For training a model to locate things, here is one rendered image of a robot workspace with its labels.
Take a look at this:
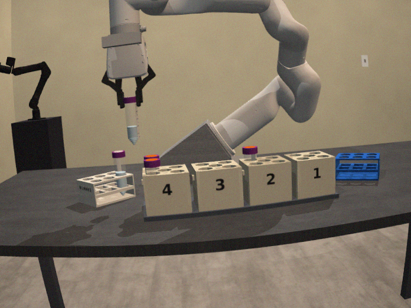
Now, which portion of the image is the beige tube rack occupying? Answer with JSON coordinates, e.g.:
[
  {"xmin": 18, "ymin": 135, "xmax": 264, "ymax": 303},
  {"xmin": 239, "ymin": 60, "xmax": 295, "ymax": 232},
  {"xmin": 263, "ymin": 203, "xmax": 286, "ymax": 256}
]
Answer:
[{"xmin": 76, "ymin": 171, "xmax": 136, "ymax": 208}]

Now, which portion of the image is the beige bucket adapter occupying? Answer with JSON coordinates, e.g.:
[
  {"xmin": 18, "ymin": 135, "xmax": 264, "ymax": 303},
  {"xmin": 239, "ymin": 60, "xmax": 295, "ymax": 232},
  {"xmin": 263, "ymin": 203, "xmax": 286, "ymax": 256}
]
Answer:
[
  {"xmin": 283, "ymin": 151, "xmax": 335, "ymax": 199},
  {"xmin": 142, "ymin": 164, "xmax": 193, "ymax": 217},
  {"xmin": 239, "ymin": 155, "xmax": 292, "ymax": 206},
  {"xmin": 191, "ymin": 160, "xmax": 244, "ymax": 212}
]

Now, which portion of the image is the blue tube rack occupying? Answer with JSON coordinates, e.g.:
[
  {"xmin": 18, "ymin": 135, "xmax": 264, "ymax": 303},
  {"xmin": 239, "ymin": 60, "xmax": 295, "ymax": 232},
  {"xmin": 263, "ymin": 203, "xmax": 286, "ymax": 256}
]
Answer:
[{"xmin": 335, "ymin": 153, "xmax": 380, "ymax": 181}]

